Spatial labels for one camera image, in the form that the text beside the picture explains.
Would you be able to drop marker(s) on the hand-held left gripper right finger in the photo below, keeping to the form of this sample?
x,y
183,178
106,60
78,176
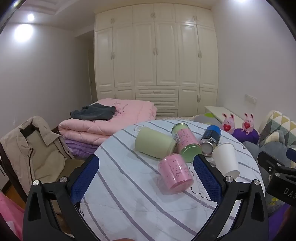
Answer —
x,y
208,178

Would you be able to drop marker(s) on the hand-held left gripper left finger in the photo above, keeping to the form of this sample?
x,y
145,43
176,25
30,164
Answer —
x,y
84,178

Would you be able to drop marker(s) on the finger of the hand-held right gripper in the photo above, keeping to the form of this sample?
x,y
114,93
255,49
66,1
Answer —
x,y
268,160

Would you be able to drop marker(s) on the pink cup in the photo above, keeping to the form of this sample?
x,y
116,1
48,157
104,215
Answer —
x,y
175,172

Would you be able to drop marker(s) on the white paper cup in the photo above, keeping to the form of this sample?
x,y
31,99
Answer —
x,y
225,158

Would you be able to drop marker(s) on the light green cup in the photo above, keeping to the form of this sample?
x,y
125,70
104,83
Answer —
x,y
153,142

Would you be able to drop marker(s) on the grey plush toy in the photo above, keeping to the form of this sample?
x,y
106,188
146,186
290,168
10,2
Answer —
x,y
275,143

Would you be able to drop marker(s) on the purple cushion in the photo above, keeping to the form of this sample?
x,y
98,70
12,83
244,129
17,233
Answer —
x,y
246,136

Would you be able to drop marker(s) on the purple folded blanket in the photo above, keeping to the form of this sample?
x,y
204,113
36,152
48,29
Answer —
x,y
78,146

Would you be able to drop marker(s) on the triangle patterned pillow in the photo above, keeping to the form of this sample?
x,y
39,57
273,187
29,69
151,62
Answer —
x,y
277,122

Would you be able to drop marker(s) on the blue metal can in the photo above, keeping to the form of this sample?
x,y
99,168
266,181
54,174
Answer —
x,y
211,139

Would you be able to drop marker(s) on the pink bunny plush toy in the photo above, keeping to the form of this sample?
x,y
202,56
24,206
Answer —
x,y
247,123
228,123

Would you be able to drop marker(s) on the pink and green canister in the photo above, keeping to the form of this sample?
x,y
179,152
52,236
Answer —
x,y
186,140

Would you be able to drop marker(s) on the striped tablecloth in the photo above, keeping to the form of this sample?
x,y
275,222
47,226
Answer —
x,y
129,185

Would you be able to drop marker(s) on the pink folded quilt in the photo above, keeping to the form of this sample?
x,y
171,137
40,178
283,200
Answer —
x,y
92,128

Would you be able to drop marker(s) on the beige jacket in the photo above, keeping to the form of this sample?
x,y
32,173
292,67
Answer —
x,y
32,150

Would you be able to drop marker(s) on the patterned bed sheet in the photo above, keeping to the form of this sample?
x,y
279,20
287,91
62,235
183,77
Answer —
x,y
203,117

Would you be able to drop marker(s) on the dark grey clothing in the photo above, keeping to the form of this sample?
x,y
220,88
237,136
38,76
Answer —
x,y
94,112

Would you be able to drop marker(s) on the pink fabric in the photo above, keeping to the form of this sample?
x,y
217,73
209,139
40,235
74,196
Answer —
x,y
10,217

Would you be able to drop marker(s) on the cream wardrobe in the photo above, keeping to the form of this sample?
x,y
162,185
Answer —
x,y
156,58

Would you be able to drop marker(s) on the ceiling spotlight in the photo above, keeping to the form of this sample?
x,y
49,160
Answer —
x,y
30,16

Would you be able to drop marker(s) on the white wall socket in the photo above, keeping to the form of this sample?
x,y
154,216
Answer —
x,y
251,98

